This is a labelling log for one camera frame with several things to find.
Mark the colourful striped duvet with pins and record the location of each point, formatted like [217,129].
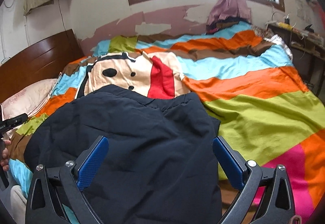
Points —
[248,83]

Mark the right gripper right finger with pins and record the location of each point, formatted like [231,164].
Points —
[238,171]

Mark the cluttered wooden desk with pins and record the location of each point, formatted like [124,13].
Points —
[307,56]

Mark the pink floral pillow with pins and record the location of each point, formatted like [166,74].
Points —
[29,100]

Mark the pile of dark clothes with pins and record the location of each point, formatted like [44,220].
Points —
[223,24]

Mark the brown wooden headboard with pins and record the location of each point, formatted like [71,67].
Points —
[43,60]

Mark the black padded jacket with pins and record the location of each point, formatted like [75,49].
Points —
[160,167]

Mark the left hand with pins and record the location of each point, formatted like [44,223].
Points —
[5,156]

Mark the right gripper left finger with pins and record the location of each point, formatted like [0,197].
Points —
[88,162]

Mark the pink curtain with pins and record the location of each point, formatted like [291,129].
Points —
[225,9]

